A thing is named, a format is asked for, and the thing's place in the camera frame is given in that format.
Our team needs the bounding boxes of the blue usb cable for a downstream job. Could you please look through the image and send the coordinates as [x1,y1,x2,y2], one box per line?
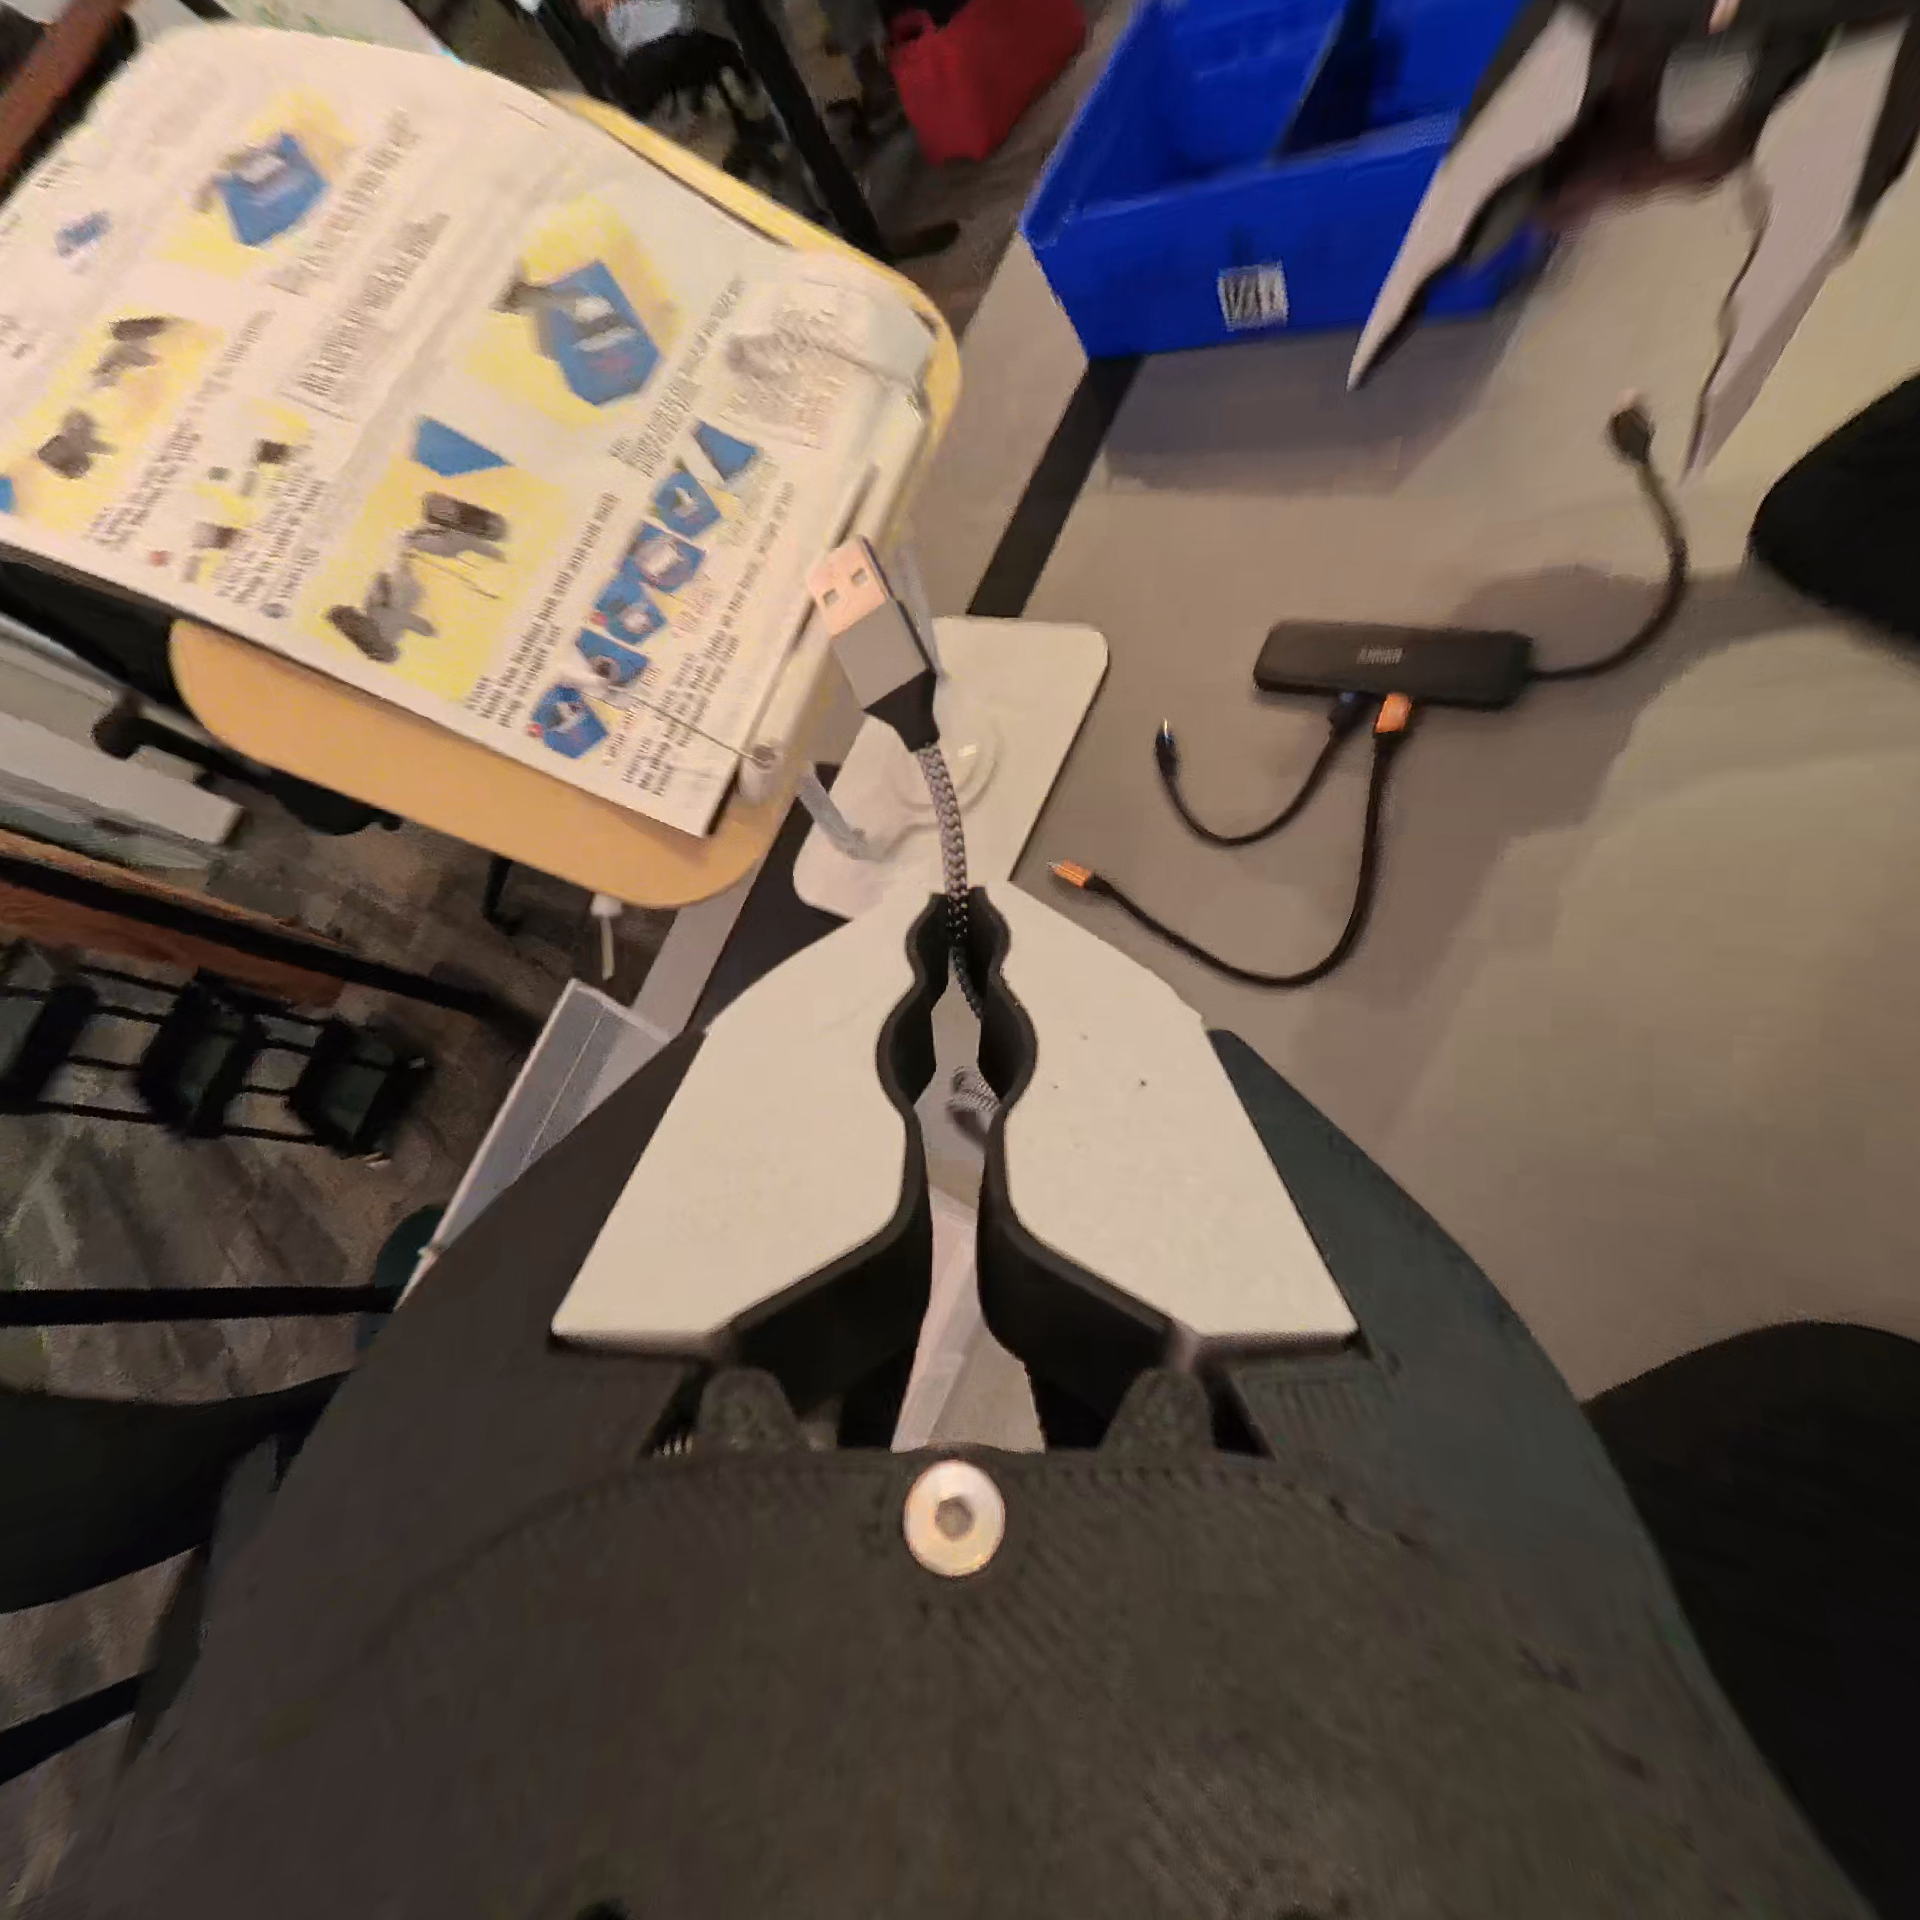
[1153,707,1367,850]

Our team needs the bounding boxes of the printed instruction sheet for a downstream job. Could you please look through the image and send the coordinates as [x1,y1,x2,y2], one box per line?
[0,32,937,836]

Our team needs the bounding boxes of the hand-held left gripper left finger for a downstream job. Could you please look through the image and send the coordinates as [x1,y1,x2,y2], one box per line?
[551,888,941,1435]

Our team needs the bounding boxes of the clear plastic bin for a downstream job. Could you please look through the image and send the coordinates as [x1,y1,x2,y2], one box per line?
[451,976,677,1262]

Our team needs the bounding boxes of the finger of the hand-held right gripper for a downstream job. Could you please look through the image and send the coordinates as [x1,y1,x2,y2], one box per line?
[1680,16,1920,483]
[1344,0,1607,393]

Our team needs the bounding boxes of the orange usb cable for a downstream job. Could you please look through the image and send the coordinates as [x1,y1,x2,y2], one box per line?
[1044,691,1418,992]

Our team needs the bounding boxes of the red plastic bin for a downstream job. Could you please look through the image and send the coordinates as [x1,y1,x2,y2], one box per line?
[887,0,1089,168]

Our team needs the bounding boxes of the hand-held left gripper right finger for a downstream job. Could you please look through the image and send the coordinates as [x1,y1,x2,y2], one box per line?
[976,877,1367,1443]

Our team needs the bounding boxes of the white stand base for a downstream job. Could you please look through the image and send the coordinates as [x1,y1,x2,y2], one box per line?
[787,616,1113,917]

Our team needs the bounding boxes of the black metal rack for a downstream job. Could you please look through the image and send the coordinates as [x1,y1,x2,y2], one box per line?
[0,930,452,1172]

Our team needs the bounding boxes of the slim hub black cable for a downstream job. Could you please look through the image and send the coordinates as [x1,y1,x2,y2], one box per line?
[1515,400,1692,685]

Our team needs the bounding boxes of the blue plastic bin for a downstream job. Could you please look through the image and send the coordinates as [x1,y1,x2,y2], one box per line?
[1024,0,1562,362]

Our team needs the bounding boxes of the silver braided usb cable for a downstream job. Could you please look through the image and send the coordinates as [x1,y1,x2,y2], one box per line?
[805,536,1008,1203]

